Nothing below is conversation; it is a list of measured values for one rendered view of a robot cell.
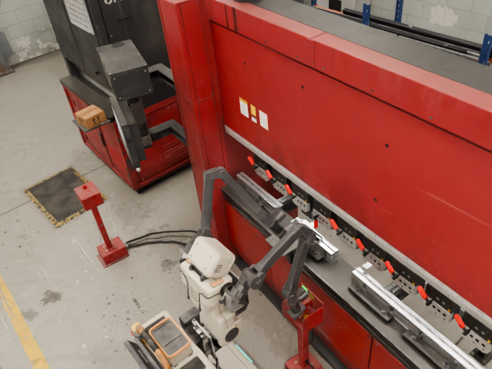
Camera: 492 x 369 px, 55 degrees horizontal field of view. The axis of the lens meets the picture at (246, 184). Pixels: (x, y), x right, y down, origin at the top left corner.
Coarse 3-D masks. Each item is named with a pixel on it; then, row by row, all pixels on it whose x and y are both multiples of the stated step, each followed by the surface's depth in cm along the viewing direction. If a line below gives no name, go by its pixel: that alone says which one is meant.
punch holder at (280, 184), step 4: (272, 168) 299; (272, 172) 301; (276, 172) 297; (272, 176) 304; (276, 176) 300; (280, 176) 295; (284, 176) 291; (280, 180) 297; (284, 180) 293; (288, 180) 292; (276, 184) 304; (280, 184) 299; (284, 184) 295; (288, 184) 294; (276, 188) 306; (280, 188) 301; (284, 188) 297; (280, 192) 303; (284, 192) 299
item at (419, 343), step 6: (408, 330) 249; (402, 336) 248; (408, 336) 246; (408, 342) 246; (414, 342) 243; (420, 342) 243; (420, 348) 240; (426, 348) 240; (432, 348) 239; (426, 354) 237; (432, 354) 237; (438, 354) 237; (432, 360) 235; (438, 360) 234; (444, 360) 234; (438, 366) 233; (450, 366) 231
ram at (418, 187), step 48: (240, 48) 269; (240, 96) 294; (288, 96) 249; (336, 96) 216; (288, 144) 270; (336, 144) 232; (384, 144) 203; (432, 144) 181; (336, 192) 250; (384, 192) 217; (432, 192) 191; (480, 192) 171; (384, 240) 233; (432, 240) 204; (480, 240) 181; (480, 288) 192
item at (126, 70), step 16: (96, 48) 320; (112, 48) 317; (128, 48) 315; (112, 64) 297; (128, 64) 294; (144, 64) 292; (112, 80) 289; (128, 80) 292; (144, 80) 297; (128, 96) 298; (144, 112) 356; (144, 128) 361; (144, 144) 368
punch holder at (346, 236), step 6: (342, 222) 258; (342, 228) 261; (348, 228) 255; (354, 228) 250; (342, 234) 263; (348, 234) 257; (354, 234) 253; (360, 234) 254; (342, 240) 265; (348, 240) 259; (354, 240) 255; (360, 240) 258; (348, 246) 262; (354, 246) 257
